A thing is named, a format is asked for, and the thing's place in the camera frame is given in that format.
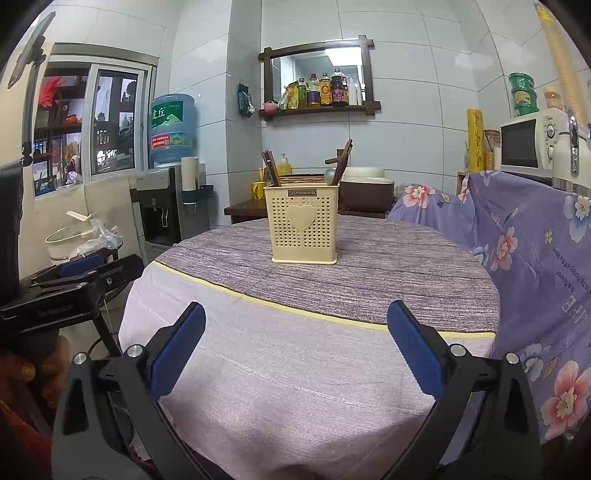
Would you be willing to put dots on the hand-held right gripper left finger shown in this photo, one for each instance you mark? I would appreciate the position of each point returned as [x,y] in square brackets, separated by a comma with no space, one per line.
[178,350]

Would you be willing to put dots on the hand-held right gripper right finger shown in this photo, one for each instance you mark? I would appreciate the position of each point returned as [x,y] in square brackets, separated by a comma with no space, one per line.
[415,350]

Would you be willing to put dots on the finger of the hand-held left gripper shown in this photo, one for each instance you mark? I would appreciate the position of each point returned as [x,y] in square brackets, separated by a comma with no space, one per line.
[120,272]
[82,266]

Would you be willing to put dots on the cream plastic utensil holder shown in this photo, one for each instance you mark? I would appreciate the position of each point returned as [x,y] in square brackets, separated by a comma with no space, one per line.
[300,240]

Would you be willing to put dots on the black chopstick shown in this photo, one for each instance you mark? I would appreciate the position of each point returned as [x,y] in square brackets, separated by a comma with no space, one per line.
[342,159]

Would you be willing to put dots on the person's left hand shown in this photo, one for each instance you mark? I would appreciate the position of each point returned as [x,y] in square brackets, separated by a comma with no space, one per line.
[55,369]

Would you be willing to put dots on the clear plastic bag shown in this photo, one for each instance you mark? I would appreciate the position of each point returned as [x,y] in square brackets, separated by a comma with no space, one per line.
[104,235]

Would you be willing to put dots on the grey water dispenser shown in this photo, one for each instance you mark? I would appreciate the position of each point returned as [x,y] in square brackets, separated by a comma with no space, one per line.
[154,207]

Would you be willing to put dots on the dark blue cup holder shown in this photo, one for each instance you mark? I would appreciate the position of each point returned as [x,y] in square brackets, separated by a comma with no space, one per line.
[203,194]

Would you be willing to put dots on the white paper cup stack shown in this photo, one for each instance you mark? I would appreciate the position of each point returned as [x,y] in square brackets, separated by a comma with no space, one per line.
[189,173]

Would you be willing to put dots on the person's red clothing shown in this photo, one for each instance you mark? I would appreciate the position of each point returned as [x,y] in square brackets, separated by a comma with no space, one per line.
[18,434]

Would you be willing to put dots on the dark wooden counter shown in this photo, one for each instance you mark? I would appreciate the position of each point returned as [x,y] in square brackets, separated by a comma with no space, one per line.
[240,210]

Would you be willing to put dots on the aluminium framed window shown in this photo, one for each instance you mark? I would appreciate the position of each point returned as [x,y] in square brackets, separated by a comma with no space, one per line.
[111,124]

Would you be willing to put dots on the blue water bottle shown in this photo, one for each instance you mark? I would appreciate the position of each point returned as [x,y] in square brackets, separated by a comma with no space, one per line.
[171,129]

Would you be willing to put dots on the purple floral cloth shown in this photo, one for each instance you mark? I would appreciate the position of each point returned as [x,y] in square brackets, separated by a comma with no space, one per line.
[531,240]

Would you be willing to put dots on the yellow cup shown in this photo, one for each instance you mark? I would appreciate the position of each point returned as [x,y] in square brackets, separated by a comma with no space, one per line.
[257,190]

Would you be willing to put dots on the white lidded brown pot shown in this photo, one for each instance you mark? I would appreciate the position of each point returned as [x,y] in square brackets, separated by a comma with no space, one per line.
[367,189]

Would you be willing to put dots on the small wooden box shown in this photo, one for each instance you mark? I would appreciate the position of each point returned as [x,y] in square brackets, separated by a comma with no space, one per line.
[463,182]

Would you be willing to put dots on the yellow soap bottle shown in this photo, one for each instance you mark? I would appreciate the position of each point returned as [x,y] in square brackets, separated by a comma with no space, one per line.
[284,167]

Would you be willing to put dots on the woven pattern basin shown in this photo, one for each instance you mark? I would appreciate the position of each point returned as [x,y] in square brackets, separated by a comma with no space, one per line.
[304,177]

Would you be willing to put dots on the bronze faucet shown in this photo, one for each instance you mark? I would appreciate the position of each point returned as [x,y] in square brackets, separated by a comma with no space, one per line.
[330,162]

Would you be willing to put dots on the tan storage jar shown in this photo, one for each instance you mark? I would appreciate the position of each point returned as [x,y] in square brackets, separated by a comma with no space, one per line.
[491,152]

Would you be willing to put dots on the green hanging packet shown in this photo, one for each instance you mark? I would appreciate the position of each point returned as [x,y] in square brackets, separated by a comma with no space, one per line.
[245,100]

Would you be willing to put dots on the yellow printed roll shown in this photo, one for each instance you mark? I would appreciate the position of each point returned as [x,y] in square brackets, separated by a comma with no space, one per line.
[475,138]

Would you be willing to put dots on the pink bowl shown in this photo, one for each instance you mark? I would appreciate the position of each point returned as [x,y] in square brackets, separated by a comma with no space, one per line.
[270,107]

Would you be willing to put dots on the white microwave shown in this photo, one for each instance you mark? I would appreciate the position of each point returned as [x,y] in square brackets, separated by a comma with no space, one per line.
[519,143]

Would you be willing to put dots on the yellow seasoning packets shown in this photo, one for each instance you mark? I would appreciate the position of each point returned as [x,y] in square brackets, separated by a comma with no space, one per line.
[289,99]

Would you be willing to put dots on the green bottle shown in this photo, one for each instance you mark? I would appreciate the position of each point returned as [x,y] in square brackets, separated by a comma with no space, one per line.
[302,94]

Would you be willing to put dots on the white squeeze bottle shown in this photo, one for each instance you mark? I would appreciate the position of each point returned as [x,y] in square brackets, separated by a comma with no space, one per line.
[360,97]
[353,94]

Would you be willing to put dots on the purple label sauce bottle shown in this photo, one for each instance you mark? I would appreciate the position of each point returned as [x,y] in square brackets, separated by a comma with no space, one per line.
[314,94]

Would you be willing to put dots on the green noodle bowl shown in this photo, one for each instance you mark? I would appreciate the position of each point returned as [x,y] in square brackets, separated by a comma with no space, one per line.
[526,110]
[524,97]
[521,81]

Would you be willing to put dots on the dark sauce bottle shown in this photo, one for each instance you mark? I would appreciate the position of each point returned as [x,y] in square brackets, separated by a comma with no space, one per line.
[340,90]

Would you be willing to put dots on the amber sauce bottle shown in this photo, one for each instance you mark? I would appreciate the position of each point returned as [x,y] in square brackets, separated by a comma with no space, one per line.
[326,92]

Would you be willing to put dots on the yellow lidded jar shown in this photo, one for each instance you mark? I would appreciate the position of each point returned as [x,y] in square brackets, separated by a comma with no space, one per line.
[553,99]

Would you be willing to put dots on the wooden framed mirror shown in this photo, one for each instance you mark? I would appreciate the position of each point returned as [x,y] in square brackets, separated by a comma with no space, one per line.
[318,64]

